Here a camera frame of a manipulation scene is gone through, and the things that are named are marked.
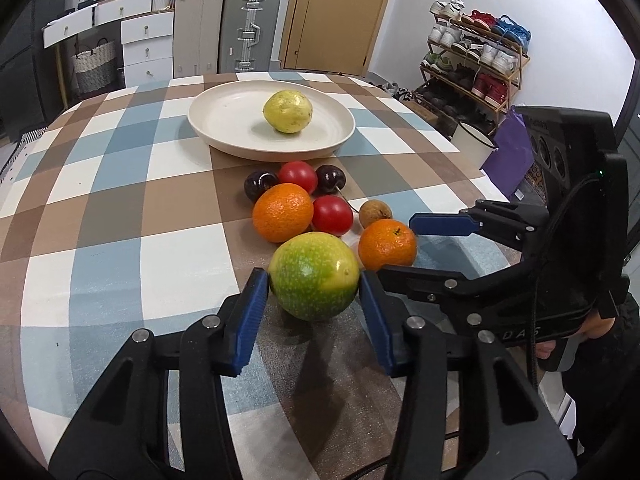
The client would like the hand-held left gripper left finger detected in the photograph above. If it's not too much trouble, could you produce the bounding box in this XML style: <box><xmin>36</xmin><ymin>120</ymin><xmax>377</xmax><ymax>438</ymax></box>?
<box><xmin>48</xmin><ymin>267</ymin><xmax>271</xmax><ymax>480</ymax></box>

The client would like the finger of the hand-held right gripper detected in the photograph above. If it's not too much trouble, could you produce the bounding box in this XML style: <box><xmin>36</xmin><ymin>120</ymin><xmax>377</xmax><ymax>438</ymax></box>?
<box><xmin>376</xmin><ymin>259</ymin><xmax>540</xmax><ymax>335</ymax></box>
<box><xmin>409</xmin><ymin>200</ymin><xmax>551</xmax><ymax>256</ymax></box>

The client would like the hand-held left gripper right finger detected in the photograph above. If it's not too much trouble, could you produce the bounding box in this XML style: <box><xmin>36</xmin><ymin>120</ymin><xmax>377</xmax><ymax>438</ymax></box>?
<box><xmin>359</xmin><ymin>270</ymin><xmax>578</xmax><ymax>480</ymax></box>

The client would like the small orange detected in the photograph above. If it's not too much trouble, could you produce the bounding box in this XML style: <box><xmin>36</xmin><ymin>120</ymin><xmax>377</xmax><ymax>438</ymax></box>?
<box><xmin>357</xmin><ymin>219</ymin><xmax>418</xmax><ymax>272</ymax></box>

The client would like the small brown longan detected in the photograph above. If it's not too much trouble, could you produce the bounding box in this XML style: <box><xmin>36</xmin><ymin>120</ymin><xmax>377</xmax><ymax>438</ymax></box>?
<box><xmin>358</xmin><ymin>199</ymin><xmax>392</xmax><ymax>229</ymax></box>

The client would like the green yellow guava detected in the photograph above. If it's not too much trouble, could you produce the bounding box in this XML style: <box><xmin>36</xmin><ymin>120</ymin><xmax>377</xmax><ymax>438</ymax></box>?
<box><xmin>268</xmin><ymin>232</ymin><xmax>361</xmax><ymax>322</ymax></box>

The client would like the red tomato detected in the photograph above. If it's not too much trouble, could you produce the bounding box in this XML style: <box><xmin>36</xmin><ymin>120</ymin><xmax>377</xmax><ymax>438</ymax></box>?
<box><xmin>311</xmin><ymin>195</ymin><xmax>354</xmax><ymax>236</ymax></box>
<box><xmin>278</xmin><ymin>160</ymin><xmax>319</xmax><ymax>195</ymax></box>

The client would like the large orange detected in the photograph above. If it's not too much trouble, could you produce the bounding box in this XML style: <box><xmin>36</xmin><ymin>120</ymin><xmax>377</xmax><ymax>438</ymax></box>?
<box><xmin>252</xmin><ymin>183</ymin><xmax>315</xmax><ymax>244</ymax></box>

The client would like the dark red cherry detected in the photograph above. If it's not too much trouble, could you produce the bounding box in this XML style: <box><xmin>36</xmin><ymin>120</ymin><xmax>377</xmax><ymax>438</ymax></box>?
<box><xmin>243</xmin><ymin>170</ymin><xmax>280</xmax><ymax>203</ymax></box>
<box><xmin>315</xmin><ymin>164</ymin><xmax>345</xmax><ymax>195</ymax></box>

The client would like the cream round plate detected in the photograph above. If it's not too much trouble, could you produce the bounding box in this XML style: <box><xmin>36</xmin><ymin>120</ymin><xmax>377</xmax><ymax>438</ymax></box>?
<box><xmin>187</xmin><ymin>80</ymin><xmax>357</xmax><ymax>162</ymax></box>

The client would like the person's right hand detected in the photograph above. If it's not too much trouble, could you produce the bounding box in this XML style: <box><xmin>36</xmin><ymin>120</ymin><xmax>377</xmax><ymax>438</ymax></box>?
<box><xmin>535</xmin><ymin>310</ymin><xmax>619</xmax><ymax>361</ymax></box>

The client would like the white enamel bucket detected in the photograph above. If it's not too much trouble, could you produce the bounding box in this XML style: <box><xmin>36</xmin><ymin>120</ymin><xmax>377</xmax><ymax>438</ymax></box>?
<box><xmin>450</xmin><ymin>121</ymin><xmax>499</xmax><ymax>170</ymax></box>

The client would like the purple bag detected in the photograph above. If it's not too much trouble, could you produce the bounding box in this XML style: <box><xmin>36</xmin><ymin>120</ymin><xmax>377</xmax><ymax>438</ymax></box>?
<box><xmin>482</xmin><ymin>110</ymin><xmax>535</xmax><ymax>200</ymax></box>

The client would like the heap of dark sandals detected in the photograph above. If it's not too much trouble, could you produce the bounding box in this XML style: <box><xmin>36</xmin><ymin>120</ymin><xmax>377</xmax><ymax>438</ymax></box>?
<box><xmin>380</xmin><ymin>82</ymin><xmax>426</xmax><ymax>106</ymax></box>

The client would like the wooden door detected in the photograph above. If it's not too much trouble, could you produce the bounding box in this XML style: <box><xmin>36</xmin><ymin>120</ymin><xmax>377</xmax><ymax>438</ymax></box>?
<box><xmin>278</xmin><ymin>0</ymin><xmax>401</xmax><ymax>78</ymax></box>

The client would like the silver suitcase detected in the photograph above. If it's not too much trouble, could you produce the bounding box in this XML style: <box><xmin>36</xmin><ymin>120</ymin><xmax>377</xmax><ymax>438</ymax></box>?
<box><xmin>218</xmin><ymin>0</ymin><xmax>282</xmax><ymax>75</ymax></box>

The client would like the white drawer cabinet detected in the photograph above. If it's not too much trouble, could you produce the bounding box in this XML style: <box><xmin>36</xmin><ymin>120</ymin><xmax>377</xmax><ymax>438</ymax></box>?
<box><xmin>42</xmin><ymin>0</ymin><xmax>176</xmax><ymax>88</ymax></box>

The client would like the beige suitcase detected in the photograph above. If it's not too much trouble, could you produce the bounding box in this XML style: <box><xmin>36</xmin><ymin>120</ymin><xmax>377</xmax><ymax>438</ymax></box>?
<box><xmin>173</xmin><ymin>0</ymin><xmax>226</xmax><ymax>79</ymax></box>

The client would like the woven laundry basket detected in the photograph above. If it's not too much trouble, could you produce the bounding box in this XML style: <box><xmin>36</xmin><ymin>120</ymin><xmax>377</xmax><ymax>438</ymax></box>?
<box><xmin>70</xmin><ymin>39</ymin><xmax>119</xmax><ymax>95</ymax></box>

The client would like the wooden stick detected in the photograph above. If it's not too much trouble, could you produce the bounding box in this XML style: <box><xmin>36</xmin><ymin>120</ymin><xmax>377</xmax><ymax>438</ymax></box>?
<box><xmin>55</xmin><ymin>42</ymin><xmax>68</xmax><ymax>111</ymax></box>

